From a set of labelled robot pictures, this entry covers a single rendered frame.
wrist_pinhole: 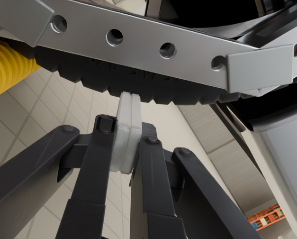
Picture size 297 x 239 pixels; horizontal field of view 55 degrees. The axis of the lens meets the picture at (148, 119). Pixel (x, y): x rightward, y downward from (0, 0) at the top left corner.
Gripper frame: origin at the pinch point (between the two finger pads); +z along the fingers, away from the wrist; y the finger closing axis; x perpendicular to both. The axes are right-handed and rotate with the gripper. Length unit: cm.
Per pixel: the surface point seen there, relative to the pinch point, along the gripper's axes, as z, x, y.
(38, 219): 67, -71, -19
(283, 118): 21.1, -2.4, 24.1
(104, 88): 14.4, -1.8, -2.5
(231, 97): 14.3, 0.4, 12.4
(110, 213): 111, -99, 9
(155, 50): 5.7, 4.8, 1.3
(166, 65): 5.7, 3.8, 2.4
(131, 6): 1175, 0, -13
